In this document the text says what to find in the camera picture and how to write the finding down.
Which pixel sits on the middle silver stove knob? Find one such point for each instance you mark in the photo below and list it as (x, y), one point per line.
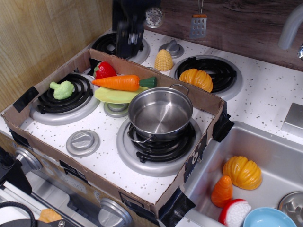
(116, 110)

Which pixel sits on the green toy broccoli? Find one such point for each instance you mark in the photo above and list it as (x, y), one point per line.
(63, 90)

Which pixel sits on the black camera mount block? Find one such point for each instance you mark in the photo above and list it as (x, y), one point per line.
(11, 171)

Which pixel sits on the silver stove knob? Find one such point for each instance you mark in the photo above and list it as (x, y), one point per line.
(174, 49)
(83, 143)
(116, 110)

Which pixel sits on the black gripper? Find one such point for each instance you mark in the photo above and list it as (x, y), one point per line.
(128, 17)

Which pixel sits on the red toy strawberry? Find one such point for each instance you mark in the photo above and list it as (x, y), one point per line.
(104, 70)

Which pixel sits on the stainless steel pot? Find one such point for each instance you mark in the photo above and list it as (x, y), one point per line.
(161, 113)

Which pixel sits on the hanging metal spatula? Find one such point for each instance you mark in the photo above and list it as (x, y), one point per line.
(198, 23)

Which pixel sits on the light blue bowl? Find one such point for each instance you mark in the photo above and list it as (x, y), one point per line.
(267, 217)

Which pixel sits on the front right black burner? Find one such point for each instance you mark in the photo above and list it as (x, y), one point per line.
(156, 159)

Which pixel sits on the light green plastic plate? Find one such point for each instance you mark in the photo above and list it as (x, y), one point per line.
(107, 95)

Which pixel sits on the right silver oven dial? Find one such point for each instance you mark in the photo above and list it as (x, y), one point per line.
(111, 214)

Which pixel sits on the front silver stove knob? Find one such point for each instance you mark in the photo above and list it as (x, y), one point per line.
(83, 143)

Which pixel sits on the small orange toy carrot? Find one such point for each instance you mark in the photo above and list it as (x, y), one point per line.
(222, 192)

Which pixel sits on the silver sink basin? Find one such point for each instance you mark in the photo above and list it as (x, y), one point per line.
(280, 161)

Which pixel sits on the back left black burner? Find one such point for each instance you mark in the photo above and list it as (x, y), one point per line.
(107, 44)

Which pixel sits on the red white toy mushroom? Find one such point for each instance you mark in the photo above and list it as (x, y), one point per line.
(234, 213)

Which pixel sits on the back silver stove knob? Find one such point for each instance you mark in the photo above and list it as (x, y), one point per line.
(174, 49)

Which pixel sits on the steel bowl in sink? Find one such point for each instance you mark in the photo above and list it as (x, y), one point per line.
(292, 205)

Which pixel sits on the hanging round metal strainer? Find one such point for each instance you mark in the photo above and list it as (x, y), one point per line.
(154, 14)

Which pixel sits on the orange sponge piece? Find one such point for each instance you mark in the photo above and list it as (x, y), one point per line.
(49, 215)

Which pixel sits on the left silver oven dial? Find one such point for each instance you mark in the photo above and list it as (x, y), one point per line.
(28, 161)

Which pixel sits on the silver oven dial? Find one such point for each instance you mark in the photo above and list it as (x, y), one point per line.
(28, 161)
(111, 214)

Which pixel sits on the yellow toy corn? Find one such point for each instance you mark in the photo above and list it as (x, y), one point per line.
(163, 61)

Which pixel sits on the orange toy pumpkin on stove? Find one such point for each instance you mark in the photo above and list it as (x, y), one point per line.
(198, 78)

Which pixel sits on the back right black burner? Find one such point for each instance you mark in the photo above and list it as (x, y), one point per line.
(226, 77)

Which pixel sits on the grey faucet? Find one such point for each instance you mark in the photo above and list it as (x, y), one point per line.
(290, 28)

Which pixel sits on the orange toy pumpkin in sink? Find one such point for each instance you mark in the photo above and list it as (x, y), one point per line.
(244, 173)

